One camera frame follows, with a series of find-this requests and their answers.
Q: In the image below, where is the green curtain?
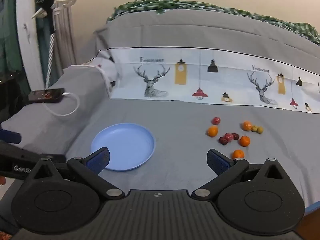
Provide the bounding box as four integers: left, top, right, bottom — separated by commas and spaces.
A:
0, 0, 28, 85

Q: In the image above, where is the white curved frame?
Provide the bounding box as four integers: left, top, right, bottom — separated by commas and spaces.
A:
15, 0, 47, 92

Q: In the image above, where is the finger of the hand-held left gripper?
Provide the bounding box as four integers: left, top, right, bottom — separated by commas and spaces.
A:
0, 129, 22, 145

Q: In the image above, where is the grey deer print sheet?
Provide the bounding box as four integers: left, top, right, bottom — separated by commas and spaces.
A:
0, 9, 320, 220

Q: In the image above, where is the white clamp phone stand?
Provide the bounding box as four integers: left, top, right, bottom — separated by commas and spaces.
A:
32, 0, 84, 90

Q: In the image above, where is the green checked blanket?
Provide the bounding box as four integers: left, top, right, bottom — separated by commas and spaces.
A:
106, 0, 320, 47

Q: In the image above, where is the white charging cable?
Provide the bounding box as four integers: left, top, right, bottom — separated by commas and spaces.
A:
44, 92, 80, 117

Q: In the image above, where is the blue plastic plate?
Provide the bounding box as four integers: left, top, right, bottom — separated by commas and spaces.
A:
90, 123, 156, 172

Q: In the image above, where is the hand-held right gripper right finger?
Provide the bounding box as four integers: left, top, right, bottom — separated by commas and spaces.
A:
191, 149, 284, 200

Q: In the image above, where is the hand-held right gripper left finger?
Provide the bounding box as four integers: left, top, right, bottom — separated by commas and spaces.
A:
30, 147, 126, 201

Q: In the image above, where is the dark object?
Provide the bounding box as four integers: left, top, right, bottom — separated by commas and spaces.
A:
0, 71, 30, 128

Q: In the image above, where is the grey curtain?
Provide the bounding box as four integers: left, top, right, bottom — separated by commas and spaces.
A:
35, 0, 77, 85

